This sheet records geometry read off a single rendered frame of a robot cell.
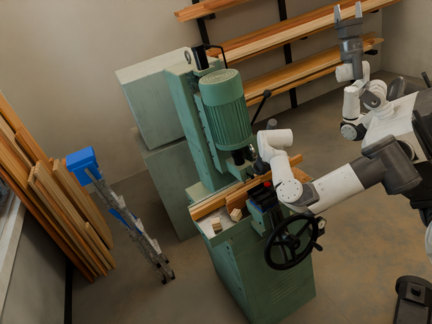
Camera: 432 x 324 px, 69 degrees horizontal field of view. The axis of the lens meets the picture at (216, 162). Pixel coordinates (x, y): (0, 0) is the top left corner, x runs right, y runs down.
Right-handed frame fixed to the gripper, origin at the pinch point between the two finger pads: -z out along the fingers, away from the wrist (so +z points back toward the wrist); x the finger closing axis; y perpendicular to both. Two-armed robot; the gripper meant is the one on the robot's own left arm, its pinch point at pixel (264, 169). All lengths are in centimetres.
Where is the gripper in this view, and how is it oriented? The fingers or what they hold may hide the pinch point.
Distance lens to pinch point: 137.1
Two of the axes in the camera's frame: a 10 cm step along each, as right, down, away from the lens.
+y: -5.1, -7.4, 4.4
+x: 8.6, -4.3, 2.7
